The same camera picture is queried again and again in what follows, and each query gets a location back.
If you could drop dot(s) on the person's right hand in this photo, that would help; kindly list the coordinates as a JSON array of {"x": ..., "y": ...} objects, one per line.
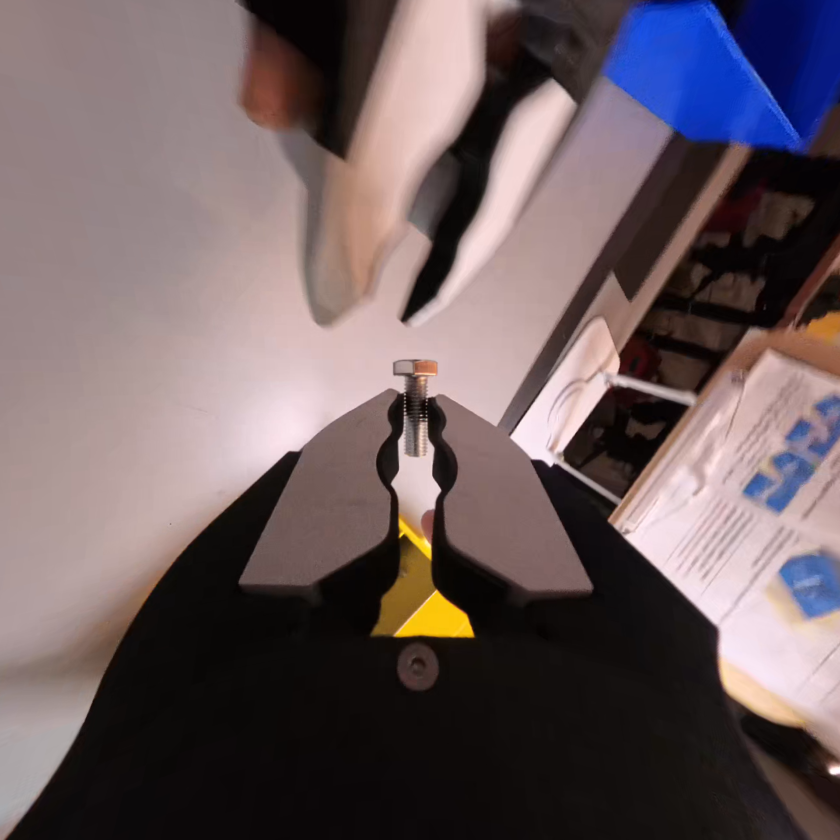
[{"x": 428, "y": 525}]

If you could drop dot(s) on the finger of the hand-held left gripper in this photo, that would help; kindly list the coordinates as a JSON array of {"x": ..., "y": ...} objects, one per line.
[
  {"x": 505, "y": 184},
  {"x": 394, "y": 131}
]

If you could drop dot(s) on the silver hex bolt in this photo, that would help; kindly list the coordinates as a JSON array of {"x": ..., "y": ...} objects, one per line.
[{"x": 415, "y": 407}]

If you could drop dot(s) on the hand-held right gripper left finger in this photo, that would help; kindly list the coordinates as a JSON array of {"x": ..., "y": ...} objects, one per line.
[{"x": 328, "y": 518}]

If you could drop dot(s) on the large yellow plastic bin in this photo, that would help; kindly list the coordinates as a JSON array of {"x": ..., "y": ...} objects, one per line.
[{"x": 420, "y": 617}]

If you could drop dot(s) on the blue plastic bin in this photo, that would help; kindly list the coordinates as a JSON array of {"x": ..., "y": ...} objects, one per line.
[{"x": 709, "y": 79}]

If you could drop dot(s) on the person's left hand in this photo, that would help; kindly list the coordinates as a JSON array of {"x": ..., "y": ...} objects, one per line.
[{"x": 275, "y": 92}]

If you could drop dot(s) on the printed instruction sheet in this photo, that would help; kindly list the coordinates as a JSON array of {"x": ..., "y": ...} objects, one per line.
[{"x": 722, "y": 525}]

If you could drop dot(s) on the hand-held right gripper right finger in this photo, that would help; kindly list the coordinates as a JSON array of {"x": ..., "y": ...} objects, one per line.
[{"x": 505, "y": 525}]

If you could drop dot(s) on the wooden document board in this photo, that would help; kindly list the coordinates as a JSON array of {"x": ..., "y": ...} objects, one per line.
[{"x": 754, "y": 689}]

